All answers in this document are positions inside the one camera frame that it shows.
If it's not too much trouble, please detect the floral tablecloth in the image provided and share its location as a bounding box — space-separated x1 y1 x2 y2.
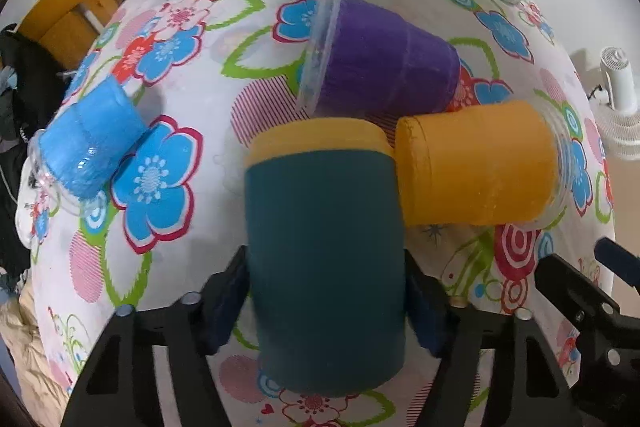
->
27 0 613 426

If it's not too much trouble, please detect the blue cup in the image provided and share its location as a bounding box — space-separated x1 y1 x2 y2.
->
28 77 148 216

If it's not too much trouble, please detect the dark teal cup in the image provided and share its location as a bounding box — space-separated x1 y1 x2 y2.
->
244 118 406 397

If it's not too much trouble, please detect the purple cup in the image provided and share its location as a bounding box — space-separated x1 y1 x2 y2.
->
297 0 460 117

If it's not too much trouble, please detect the orange cup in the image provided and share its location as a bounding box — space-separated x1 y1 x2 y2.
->
395 100 575 230

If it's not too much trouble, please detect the white floor fan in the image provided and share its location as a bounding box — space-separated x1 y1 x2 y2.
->
590 46 639 161

